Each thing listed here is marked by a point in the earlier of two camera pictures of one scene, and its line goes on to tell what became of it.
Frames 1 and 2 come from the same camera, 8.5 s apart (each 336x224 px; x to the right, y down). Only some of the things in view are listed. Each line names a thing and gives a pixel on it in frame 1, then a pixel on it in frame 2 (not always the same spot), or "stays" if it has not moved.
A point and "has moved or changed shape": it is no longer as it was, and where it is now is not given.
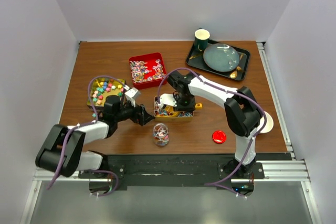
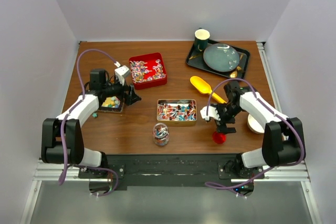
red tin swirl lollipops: x=148 y=71 stays
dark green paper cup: x=201 y=38 stays
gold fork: x=193 y=56 stays
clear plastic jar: x=161 y=135 stays
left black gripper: x=142 y=118 → x=131 y=97
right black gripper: x=190 y=108 → x=221 y=125
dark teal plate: x=221 y=57 stays
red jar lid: x=219 y=136 stays
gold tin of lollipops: x=166 y=114 has moved or changed shape
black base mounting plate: x=174 y=169 stays
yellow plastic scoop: x=171 y=109 has moved or changed shape
